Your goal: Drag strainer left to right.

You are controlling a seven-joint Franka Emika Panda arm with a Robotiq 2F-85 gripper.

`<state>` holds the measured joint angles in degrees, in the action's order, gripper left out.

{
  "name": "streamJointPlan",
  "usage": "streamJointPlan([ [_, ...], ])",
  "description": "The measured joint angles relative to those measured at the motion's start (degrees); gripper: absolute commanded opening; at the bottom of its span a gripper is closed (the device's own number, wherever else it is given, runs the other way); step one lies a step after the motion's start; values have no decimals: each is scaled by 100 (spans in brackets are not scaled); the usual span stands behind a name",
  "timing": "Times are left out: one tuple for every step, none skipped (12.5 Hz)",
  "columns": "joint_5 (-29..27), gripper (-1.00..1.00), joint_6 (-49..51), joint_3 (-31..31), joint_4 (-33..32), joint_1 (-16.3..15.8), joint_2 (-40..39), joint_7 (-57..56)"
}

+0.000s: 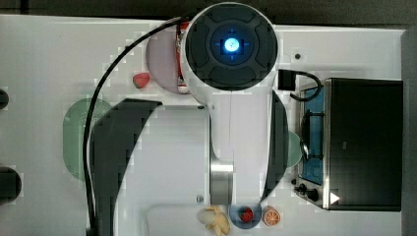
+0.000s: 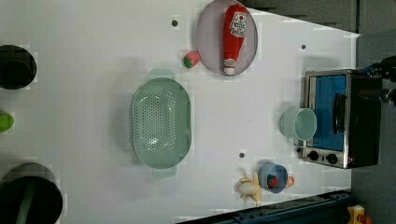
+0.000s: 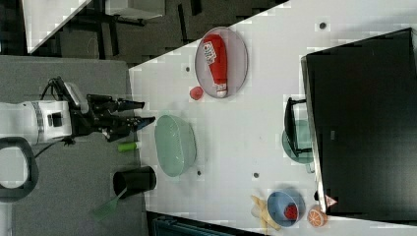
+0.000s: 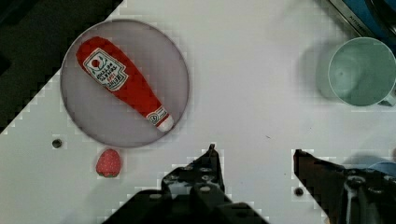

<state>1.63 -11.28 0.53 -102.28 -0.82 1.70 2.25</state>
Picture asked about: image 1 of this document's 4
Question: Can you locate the green oval strainer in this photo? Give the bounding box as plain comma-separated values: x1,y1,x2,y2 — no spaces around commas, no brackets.
62,97,114,182

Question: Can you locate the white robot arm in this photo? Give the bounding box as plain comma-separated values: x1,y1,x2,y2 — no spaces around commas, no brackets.
89,2,288,236

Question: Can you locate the red ketchup bottle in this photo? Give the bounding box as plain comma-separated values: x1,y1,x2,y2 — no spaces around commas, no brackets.
175,22,189,94

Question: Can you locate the red strawberry near plate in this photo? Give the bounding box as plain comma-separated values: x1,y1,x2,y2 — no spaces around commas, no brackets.
133,73,150,89

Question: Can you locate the grey round plate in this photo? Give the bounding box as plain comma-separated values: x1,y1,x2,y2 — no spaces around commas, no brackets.
146,27,180,94

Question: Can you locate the green mug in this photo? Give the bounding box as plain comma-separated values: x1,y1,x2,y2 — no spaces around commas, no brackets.
287,132,302,167

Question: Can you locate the blue small bowl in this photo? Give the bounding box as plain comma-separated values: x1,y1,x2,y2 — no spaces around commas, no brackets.
228,205,262,229

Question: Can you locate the peeled banana toy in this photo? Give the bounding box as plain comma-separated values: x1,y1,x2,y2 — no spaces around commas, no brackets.
197,206,230,236

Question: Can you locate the strawberry in blue bowl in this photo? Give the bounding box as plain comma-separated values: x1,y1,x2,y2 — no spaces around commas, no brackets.
239,206,254,223

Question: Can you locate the orange half slice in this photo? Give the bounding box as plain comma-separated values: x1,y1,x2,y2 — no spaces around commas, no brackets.
263,206,281,226

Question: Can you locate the black toaster oven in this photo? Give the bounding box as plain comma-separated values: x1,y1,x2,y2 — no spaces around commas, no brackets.
292,78,403,211

